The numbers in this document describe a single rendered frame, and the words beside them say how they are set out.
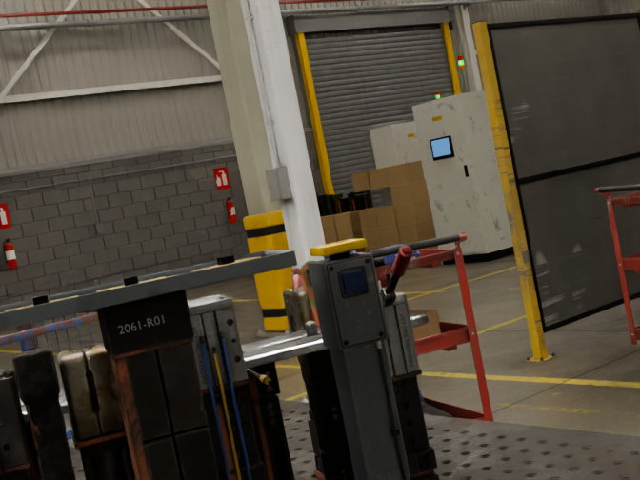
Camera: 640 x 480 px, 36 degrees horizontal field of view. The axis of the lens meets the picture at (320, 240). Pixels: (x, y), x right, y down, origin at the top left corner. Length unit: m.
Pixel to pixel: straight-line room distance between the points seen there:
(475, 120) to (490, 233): 1.35
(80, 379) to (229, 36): 7.62
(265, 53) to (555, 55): 1.85
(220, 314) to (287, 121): 4.27
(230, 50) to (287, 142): 3.38
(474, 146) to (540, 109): 5.63
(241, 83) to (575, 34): 3.37
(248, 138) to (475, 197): 3.76
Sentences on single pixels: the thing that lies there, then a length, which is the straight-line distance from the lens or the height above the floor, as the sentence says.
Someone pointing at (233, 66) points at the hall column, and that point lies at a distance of 8.83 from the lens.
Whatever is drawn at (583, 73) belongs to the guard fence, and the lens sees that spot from 6.51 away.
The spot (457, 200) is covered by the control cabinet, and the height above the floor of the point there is 0.77.
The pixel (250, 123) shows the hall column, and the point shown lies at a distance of 8.75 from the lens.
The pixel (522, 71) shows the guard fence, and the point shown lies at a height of 1.68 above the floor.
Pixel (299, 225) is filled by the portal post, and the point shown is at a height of 1.05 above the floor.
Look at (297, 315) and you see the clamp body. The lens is 1.76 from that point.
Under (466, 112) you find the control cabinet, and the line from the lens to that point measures 11.70.
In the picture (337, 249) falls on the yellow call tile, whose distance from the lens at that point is 1.23.
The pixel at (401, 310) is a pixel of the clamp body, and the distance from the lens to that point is 1.43.
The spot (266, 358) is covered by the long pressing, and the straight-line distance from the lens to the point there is 1.49.
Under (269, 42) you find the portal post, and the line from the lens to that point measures 5.62.
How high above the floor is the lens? 1.23
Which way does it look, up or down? 3 degrees down
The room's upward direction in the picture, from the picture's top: 11 degrees counter-clockwise
